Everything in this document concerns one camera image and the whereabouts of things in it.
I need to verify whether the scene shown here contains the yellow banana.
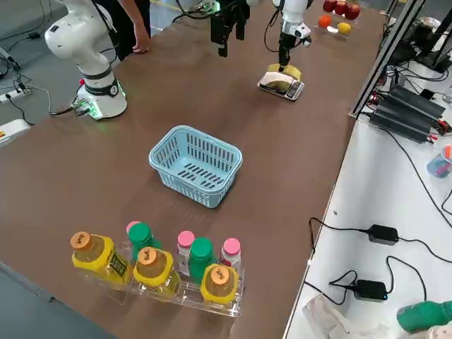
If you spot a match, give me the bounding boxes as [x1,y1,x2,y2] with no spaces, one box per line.
[266,63,303,89]

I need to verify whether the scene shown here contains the silver black digital scale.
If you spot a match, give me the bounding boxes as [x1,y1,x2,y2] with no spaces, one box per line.
[257,70,305,102]

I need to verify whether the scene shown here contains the light blue plastic basket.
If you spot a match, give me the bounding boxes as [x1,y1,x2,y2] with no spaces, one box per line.
[148,125,244,209]

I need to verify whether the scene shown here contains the person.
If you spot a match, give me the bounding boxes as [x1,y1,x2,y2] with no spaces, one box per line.
[93,0,153,61]

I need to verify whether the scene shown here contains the long black power supply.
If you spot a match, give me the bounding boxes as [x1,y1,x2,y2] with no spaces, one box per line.
[383,86,446,123]
[369,102,438,144]

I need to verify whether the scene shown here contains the black equipment stand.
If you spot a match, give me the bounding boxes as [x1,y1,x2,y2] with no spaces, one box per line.
[391,0,452,74]

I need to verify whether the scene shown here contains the clear cup with pens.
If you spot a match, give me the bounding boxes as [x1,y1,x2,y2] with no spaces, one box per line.
[426,143,452,179]

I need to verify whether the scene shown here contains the black power adapter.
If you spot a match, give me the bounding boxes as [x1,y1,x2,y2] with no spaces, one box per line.
[355,279,388,303]
[369,224,400,244]

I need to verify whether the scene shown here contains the green-capped green bottle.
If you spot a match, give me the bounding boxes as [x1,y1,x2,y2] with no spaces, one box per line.
[127,222,162,262]
[187,237,217,285]

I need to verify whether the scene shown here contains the white power strip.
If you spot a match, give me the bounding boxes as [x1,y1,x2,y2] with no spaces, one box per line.
[0,88,32,104]

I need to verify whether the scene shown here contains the yellow bottle orange cap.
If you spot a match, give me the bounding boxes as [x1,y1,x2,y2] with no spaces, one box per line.
[132,246,182,298]
[70,231,133,287]
[200,263,238,307]

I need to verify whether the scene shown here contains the white box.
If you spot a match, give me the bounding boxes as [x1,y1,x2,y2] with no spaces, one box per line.
[0,119,31,148]

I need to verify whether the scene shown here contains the clear acrylic bottle shelf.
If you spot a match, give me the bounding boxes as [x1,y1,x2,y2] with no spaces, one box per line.
[76,239,246,319]

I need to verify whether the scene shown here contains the clear plastic bag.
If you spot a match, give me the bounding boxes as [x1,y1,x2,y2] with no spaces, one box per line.
[302,292,400,339]

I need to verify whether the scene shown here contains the large green plastic bottle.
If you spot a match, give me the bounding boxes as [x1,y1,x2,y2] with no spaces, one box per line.
[395,299,452,333]

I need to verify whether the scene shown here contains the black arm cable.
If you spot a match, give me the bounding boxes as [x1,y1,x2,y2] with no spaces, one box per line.
[263,8,283,54]
[90,0,119,66]

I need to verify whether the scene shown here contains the aluminium frame post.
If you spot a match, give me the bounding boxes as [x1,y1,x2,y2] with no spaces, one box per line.
[348,0,427,118]

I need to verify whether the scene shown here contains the long black cable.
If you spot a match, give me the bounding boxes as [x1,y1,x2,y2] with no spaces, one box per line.
[386,126,452,227]

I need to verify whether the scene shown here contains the black adapter cable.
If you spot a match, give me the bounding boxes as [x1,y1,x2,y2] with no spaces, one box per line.
[328,270,359,305]
[309,217,371,264]

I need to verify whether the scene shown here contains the black floor cable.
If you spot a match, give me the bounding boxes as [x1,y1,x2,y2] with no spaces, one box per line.
[6,76,54,126]

